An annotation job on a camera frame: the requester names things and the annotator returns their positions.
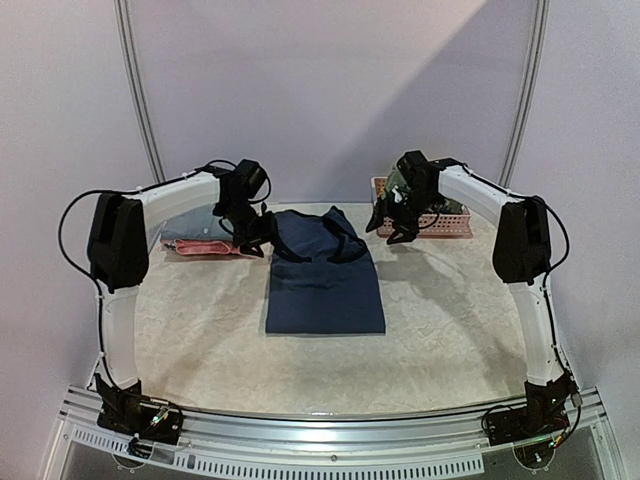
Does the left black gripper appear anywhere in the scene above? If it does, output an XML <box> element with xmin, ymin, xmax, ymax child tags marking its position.
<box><xmin>218</xmin><ymin>198</ymin><xmax>283</xmax><ymax>256</ymax></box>

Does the aluminium front rail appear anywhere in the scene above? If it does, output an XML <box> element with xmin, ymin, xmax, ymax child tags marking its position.
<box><xmin>42</xmin><ymin>387</ymin><xmax>632</xmax><ymax>479</ymax></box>

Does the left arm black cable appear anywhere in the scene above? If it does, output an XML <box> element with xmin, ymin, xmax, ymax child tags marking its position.
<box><xmin>58</xmin><ymin>191</ymin><xmax>111</xmax><ymax>291</ymax></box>

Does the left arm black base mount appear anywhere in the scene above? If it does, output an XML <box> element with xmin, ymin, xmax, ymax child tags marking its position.
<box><xmin>94</xmin><ymin>374</ymin><xmax>185</xmax><ymax>446</ymax></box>

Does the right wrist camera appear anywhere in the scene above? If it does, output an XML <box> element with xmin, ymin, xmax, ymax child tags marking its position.
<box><xmin>396</xmin><ymin>150</ymin><xmax>429</xmax><ymax>189</ymax></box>

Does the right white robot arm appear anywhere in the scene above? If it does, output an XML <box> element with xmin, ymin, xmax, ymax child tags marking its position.
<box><xmin>366</xmin><ymin>150</ymin><xmax>572</xmax><ymax>387</ymax></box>

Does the pink perforated laundry basket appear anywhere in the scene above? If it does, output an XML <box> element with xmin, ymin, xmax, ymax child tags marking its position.
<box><xmin>370</xmin><ymin>177</ymin><xmax>473</xmax><ymax>239</ymax></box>

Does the pink folded garment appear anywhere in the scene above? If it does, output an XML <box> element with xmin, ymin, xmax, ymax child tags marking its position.
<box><xmin>160</xmin><ymin>239</ymin><xmax>245</xmax><ymax>257</ymax></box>

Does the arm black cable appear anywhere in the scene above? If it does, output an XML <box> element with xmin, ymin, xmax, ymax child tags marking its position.
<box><xmin>539</xmin><ymin>199</ymin><xmax>571</xmax><ymax>274</ymax></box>
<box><xmin>58</xmin><ymin>191</ymin><xmax>111</xmax><ymax>291</ymax></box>

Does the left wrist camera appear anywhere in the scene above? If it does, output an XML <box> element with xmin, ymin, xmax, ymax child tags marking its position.
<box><xmin>234</xmin><ymin>159</ymin><xmax>271</xmax><ymax>203</ymax></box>

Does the grey-blue button shirt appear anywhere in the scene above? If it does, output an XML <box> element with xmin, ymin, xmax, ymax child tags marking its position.
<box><xmin>160</xmin><ymin>206</ymin><xmax>232</xmax><ymax>241</ymax></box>

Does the aluminium wall post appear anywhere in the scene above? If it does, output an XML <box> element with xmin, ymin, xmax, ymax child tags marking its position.
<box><xmin>499</xmin><ymin>0</ymin><xmax>550</xmax><ymax>187</ymax></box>
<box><xmin>113</xmin><ymin>0</ymin><xmax>167</xmax><ymax>183</ymax></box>

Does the green printed t-shirt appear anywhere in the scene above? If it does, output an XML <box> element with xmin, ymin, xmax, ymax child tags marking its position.
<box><xmin>384</xmin><ymin>169</ymin><xmax>464</xmax><ymax>215</ymax></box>

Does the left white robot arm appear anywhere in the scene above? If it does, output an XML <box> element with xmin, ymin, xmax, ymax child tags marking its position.
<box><xmin>87</xmin><ymin>160</ymin><xmax>277</xmax><ymax>389</ymax></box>

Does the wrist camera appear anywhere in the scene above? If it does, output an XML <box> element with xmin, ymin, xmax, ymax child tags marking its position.
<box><xmin>234</xmin><ymin>159</ymin><xmax>271</xmax><ymax>203</ymax></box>
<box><xmin>396</xmin><ymin>150</ymin><xmax>429</xmax><ymax>189</ymax></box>

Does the right aluminium wall post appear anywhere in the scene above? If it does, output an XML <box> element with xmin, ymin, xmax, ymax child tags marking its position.
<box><xmin>499</xmin><ymin>0</ymin><xmax>550</xmax><ymax>187</ymax></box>

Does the navy printed t-shirt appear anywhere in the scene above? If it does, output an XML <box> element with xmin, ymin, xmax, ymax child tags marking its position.
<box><xmin>265</xmin><ymin>206</ymin><xmax>386</xmax><ymax>336</ymax></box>

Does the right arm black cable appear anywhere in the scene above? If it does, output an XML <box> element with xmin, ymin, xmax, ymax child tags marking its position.
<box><xmin>539</xmin><ymin>199</ymin><xmax>571</xmax><ymax>274</ymax></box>

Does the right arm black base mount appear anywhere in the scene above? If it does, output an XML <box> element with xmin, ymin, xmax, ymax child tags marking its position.
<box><xmin>480</xmin><ymin>374</ymin><xmax>582</xmax><ymax>451</ymax></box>

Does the left aluminium wall post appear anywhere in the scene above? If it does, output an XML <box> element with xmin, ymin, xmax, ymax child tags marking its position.
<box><xmin>113</xmin><ymin>0</ymin><xmax>167</xmax><ymax>183</ymax></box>

